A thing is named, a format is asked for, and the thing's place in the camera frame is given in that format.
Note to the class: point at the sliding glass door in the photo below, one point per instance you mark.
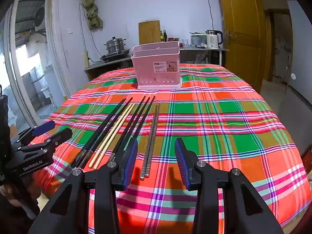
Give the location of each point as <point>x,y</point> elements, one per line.
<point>51,53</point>

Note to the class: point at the hanging green cloth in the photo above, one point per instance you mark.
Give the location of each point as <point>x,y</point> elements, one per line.
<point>91,12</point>

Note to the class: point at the colourful plaid tablecloth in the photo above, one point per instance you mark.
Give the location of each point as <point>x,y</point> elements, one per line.
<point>219,126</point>

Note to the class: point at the white plastic container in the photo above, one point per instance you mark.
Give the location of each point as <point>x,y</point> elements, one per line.
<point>198,40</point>

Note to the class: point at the wooden cutting board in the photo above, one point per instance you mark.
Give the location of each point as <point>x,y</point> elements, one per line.
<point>149,32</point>

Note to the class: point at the dark sauce bottle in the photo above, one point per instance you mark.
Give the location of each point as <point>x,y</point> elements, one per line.
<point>165,37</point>

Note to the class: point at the light wooden chopsticks pair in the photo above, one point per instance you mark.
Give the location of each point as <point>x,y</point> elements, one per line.
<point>112,134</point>

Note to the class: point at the grey refrigerator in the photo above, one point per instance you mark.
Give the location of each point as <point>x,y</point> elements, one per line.
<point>299,53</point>

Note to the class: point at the clear drinking glass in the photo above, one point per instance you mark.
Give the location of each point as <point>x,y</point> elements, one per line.
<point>185,42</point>

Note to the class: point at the steel kitchen table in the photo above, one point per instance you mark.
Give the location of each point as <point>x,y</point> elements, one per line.
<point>202,50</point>

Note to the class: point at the black chopsticks pair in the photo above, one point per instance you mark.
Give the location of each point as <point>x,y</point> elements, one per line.
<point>102,128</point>

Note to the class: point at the yellow oil bottle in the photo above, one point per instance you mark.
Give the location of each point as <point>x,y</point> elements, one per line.
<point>161,37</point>

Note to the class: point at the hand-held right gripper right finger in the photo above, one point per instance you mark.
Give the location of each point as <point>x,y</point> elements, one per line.
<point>181,165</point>

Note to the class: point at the outdoor air conditioner unit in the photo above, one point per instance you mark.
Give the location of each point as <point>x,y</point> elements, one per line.
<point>40,19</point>

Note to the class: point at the metal chopsticks pair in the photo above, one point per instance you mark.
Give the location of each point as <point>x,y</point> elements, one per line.
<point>150,139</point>

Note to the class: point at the steel steamer pot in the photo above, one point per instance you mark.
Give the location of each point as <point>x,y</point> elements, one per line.
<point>114,45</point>

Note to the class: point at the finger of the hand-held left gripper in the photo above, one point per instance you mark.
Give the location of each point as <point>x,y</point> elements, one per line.
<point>61,136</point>
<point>45,127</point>

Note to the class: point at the white electric kettle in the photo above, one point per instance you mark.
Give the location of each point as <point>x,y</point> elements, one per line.
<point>212,40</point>

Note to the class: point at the yellow wooden door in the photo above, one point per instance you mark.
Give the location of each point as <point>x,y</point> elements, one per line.
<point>238,41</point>

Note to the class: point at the metal chopstick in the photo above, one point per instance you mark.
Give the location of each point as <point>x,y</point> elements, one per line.
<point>153,139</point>

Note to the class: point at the light wooden chopstick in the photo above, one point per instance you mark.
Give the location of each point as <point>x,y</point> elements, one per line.
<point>116,134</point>

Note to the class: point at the black chopstick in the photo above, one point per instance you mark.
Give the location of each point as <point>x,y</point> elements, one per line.
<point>108,129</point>
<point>132,117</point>
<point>143,113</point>

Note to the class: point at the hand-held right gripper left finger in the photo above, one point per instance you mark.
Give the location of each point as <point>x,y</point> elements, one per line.
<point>131,160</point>

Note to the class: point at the wooden door frame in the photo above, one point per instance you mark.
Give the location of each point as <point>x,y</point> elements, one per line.
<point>268,41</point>

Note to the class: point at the low kitchen shelf unit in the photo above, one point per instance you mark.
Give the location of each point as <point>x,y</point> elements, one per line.
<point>107,67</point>

